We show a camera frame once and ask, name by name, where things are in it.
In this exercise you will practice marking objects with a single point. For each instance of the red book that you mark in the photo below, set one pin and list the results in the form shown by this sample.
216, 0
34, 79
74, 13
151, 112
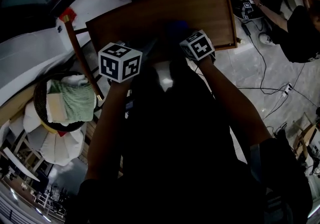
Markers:
62, 133

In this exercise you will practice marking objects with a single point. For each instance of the person's black clothing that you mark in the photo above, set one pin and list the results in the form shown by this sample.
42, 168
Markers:
175, 168

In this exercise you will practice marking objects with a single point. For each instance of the black bag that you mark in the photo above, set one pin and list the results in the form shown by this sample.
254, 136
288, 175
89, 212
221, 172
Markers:
283, 137

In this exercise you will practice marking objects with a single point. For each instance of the red packet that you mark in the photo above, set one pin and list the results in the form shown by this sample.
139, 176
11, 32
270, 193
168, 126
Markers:
70, 14

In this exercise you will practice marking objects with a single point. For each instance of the white flower cushion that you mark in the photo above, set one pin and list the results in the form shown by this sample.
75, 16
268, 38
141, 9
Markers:
57, 148

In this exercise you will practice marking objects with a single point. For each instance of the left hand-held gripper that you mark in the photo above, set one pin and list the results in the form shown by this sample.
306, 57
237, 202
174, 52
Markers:
120, 63

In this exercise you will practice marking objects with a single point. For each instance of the person's left forearm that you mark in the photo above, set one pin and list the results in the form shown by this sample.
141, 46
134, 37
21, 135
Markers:
107, 130

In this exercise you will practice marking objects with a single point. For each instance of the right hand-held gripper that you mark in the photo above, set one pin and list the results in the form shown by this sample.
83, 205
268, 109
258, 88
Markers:
200, 47

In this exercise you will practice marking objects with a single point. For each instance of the cardboard box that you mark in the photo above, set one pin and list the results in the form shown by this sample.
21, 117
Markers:
303, 138

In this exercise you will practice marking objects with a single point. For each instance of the white power strip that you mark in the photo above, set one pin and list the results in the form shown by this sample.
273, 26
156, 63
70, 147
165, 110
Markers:
287, 89

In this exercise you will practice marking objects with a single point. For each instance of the green knitted blanket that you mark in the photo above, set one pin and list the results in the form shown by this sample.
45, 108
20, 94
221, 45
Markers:
77, 100

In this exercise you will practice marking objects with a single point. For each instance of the blue cloth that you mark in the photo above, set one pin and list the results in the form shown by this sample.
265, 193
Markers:
176, 28

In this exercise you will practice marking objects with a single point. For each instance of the black wicker basket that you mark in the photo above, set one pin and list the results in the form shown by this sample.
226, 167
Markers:
40, 103

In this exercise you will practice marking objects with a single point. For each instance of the person's right forearm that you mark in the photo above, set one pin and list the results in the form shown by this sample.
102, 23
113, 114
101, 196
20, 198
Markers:
230, 98

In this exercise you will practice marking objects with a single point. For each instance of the blue white badge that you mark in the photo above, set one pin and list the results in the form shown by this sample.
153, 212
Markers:
129, 105

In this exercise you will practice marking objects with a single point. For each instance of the brown cardboard sheet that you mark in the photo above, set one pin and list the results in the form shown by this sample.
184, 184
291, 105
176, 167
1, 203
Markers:
12, 110

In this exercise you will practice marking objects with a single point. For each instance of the beige book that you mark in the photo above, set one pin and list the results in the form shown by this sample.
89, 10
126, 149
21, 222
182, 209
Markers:
57, 107

